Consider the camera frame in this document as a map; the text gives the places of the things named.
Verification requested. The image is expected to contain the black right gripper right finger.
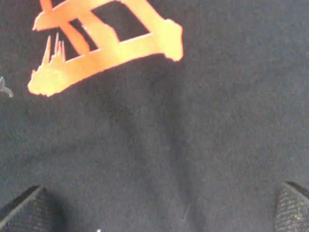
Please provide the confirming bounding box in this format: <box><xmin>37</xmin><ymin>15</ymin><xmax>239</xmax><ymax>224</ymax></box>
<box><xmin>274</xmin><ymin>181</ymin><xmax>309</xmax><ymax>232</ymax></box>

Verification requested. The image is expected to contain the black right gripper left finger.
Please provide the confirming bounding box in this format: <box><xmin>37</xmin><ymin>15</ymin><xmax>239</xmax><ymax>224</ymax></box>
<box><xmin>0</xmin><ymin>186</ymin><xmax>56</xmax><ymax>232</ymax></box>

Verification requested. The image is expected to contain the black printed t-shirt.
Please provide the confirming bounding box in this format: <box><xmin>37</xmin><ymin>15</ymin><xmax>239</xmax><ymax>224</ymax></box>
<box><xmin>0</xmin><ymin>0</ymin><xmax>309</xmax><ymax>232</ymax></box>

